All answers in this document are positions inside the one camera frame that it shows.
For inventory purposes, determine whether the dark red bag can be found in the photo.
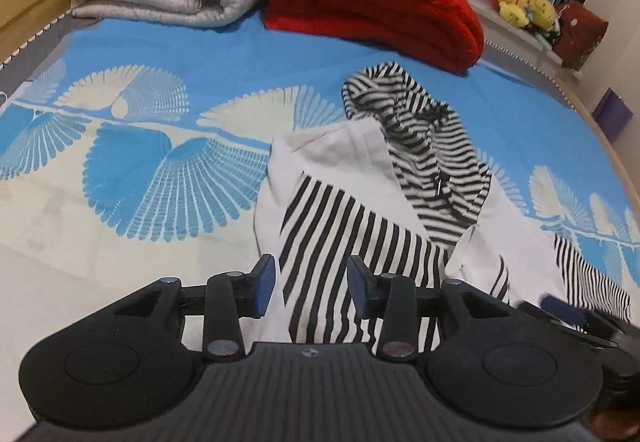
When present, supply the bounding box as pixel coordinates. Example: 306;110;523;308
552;2;608;71

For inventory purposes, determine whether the purple box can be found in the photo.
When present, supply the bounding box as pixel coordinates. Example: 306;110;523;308
592;88;634;142

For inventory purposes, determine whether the black white striped hooded garment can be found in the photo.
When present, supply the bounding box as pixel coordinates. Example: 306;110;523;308
255;62;631;346

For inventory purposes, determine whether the yellow plush toy pile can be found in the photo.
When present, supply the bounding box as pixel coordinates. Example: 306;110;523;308
490;0;560;36

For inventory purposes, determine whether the blue white patterned bedspread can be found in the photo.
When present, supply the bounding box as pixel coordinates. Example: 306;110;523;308
1;13;639;441

